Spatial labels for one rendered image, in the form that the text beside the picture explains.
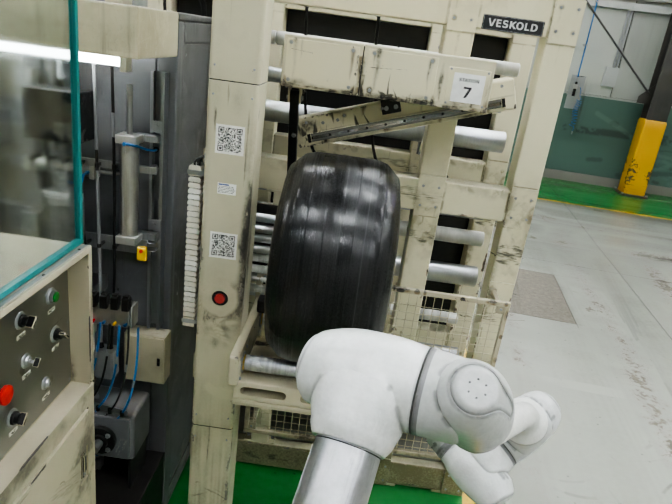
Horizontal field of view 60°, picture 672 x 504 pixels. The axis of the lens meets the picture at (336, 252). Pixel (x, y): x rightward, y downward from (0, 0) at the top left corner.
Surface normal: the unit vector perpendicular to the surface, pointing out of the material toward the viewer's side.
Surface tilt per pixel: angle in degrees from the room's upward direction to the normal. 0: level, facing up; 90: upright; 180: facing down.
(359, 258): 68
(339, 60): 90
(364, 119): 90
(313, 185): 34
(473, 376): 49
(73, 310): 90
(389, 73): 90
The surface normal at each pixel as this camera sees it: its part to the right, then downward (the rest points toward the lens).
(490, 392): -0.07, -0.45
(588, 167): -0.17, 0.32
